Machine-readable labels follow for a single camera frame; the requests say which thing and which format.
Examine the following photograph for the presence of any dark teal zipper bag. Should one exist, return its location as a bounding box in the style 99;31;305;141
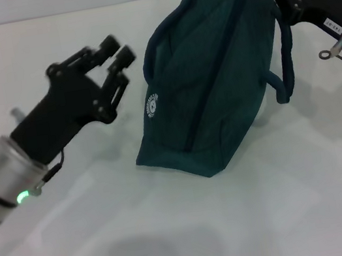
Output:
107;0;315;190

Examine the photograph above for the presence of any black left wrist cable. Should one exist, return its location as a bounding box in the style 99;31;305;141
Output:
29;150;72;195

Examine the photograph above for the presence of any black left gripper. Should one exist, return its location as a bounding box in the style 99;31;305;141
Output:
0;31;154;171

